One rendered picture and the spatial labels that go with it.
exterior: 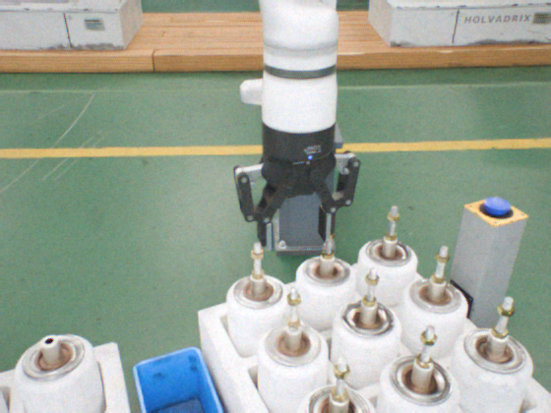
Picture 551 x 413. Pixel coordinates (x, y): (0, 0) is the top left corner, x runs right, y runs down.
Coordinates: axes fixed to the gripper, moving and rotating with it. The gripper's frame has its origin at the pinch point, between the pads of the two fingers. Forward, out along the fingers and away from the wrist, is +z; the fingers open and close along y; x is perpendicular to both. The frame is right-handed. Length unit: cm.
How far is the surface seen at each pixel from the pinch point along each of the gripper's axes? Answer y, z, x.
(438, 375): 15.8, 18.3, -9.4
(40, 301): -40, 43, 51
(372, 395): 9.9, 25.7, -4.7
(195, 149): 4, 43, 117
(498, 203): 39.3, 10.6, 13.6
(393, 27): 109, 25, 186
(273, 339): -2.3, 18.2, 1.9
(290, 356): -0.9, 18.3, -1.4
